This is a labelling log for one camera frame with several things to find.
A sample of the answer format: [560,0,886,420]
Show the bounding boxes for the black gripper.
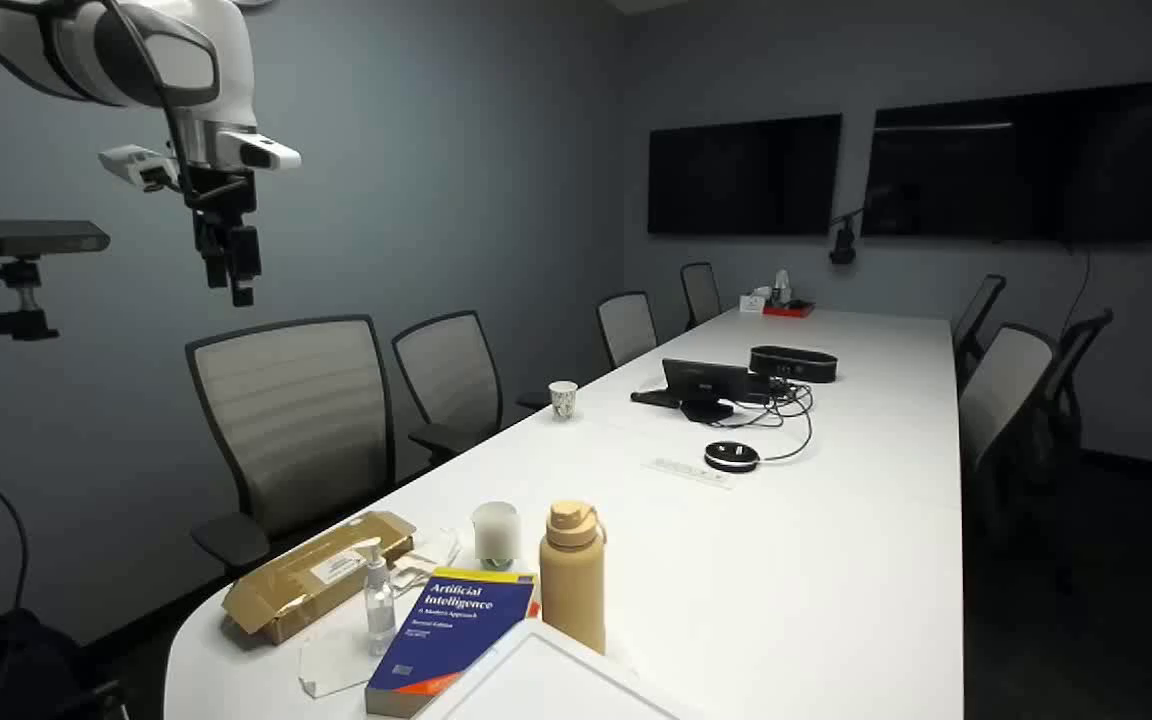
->
[183,163,259,310]

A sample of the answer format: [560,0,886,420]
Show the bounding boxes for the clear plastic container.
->
[296,623,393,699]

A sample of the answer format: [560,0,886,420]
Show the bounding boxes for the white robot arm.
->
[0,0,299,310]

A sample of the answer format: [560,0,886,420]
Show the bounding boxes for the grey mesh office chair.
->
[183,317,397,572]

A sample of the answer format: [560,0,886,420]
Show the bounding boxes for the brown cardboard box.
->
[224,514,416,645]

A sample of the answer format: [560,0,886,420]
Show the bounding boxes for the white paper cup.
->
[547,381,578,420]

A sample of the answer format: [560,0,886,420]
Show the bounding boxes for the paper cup with green print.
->
[473,500,515,572]

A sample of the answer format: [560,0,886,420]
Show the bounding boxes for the small hand sanitizer bottle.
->
[365,543,397,657]

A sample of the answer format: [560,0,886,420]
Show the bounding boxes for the blue and orange book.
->
[365,567,533,717]

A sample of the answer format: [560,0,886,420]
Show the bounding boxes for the tan insulated bottle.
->
[539,500,605,651]

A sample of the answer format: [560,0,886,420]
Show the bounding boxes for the round black speakerphone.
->
[703,439,759,473]

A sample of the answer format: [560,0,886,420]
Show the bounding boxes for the red tray with items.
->
[740,271,812,317]

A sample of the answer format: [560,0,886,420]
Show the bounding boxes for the black video bar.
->
[746,345,835,385]

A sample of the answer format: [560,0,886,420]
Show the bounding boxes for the right side far chair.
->
[950,271,1009,385]

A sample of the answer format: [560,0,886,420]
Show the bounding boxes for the right side near chair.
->
[958,314,1110,593]

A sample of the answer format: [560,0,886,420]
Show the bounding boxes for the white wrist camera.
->
[100,127,303,192]

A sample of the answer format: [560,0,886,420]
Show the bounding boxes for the black camera on stand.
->
[0,219,107,339]

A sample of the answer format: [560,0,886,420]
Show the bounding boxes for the white board frame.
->
[416,621,693,720]

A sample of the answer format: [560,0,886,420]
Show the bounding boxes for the left wall monitor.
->
[649,116,844,236]

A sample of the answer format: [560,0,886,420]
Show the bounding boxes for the wall monitor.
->
[864,82,1152,245]
[649,116,844,236]

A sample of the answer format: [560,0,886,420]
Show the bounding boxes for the black cables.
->
[678,381,825,470]

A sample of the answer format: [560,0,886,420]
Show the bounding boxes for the black conference camera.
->
[829,203,867,269]

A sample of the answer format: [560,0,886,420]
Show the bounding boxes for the right wall monitor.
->
[864,82,1152,245]

